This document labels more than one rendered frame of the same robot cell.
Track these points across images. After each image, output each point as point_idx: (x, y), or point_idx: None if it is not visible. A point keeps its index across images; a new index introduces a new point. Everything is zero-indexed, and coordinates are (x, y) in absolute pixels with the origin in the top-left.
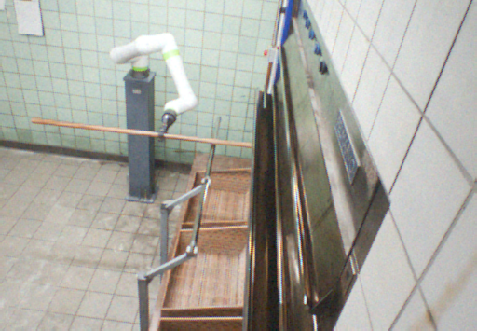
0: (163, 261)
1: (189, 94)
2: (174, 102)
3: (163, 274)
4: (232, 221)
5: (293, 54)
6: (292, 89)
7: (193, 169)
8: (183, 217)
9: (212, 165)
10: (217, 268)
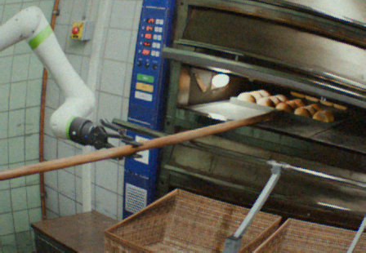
0: None
1: (86, 86)
2: (69, 107)
3: None
4: (261, 235)
5: None
6: (328, 6)
7: (63, 241)
8: None
9: (71, 230)
10: None
